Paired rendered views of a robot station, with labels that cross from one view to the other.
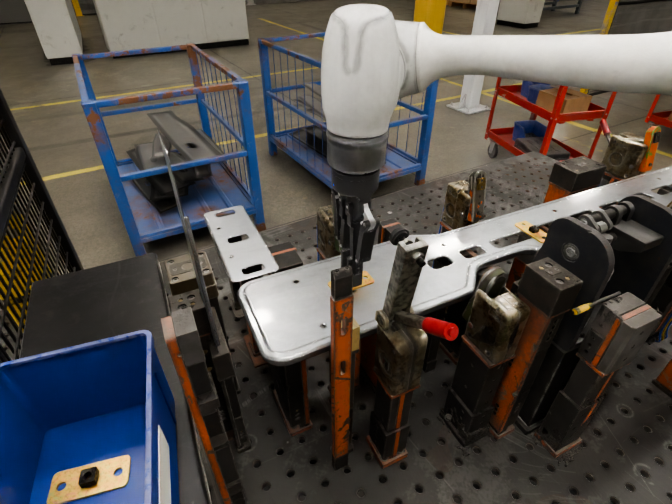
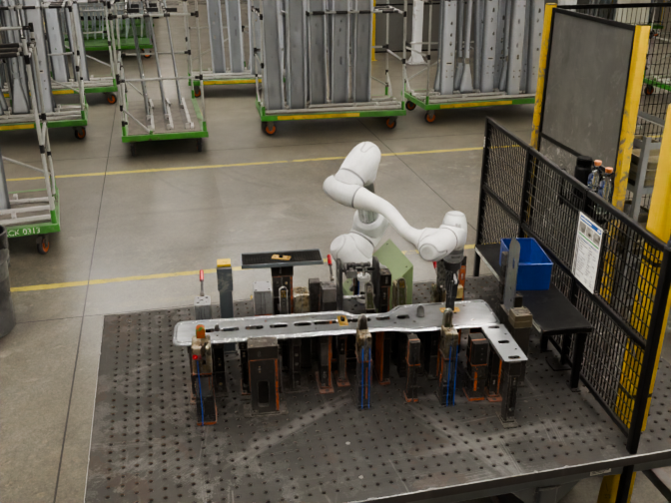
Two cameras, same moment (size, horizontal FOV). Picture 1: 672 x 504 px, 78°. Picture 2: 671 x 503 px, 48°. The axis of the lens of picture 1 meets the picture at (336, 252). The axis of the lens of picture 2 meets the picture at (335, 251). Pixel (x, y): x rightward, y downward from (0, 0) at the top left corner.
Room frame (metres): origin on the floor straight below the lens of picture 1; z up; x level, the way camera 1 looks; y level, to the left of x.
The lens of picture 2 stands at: (3.49, 0.35, 2.57)
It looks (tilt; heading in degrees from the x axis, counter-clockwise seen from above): 24 degrees down; 197
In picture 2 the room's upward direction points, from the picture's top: straight up
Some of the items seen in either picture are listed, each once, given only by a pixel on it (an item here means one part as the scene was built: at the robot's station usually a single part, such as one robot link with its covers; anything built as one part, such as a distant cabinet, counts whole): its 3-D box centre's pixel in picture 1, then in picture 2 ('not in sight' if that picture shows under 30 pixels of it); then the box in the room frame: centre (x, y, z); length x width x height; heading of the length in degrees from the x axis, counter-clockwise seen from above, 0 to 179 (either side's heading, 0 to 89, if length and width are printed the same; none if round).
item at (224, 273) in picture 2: not in sight; (227, 308); (0.70, -1.04, 0.92); 0.08 x 0.08 x 0.44; 25
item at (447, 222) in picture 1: (454, 244); (362, 367); (0.93, -0.32, 0.87); 0.12 x 0.09 x 0.35; 25
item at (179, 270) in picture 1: (206, 333); (516, 347); (0.59, 0.27, 0.88); 0.08 x 0.08 x 0.36; 25
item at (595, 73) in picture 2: not in sight; (575, 159); (-1.96, 0.46, 1.00); 1.34 x 0.14 x 2.00; 30
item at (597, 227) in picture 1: (568, 321); (356, 308); (0.57, -0.45, 0.94); 0.18 x 0.13 x 0.49; 115
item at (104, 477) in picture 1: (89, 477); not in sight; (0.23, 0.28, 1.04); 0.08 x 0.04 x 0.01; 106
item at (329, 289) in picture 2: not in sight; (329, 321); (0.63, -0.57, 0.89); 0.13 x 0.11 x 0.38; 25
